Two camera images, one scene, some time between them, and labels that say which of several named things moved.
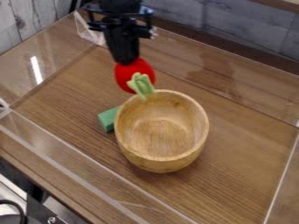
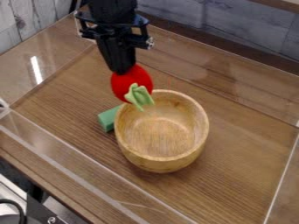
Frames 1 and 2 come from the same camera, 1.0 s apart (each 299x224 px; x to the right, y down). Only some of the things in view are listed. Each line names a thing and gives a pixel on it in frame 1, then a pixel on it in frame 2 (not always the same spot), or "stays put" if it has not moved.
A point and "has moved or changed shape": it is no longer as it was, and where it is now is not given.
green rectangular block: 106,117 stays put
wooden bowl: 160,130 stays put
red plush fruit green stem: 134,76 has moved or changed shape
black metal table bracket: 38,213 stays put
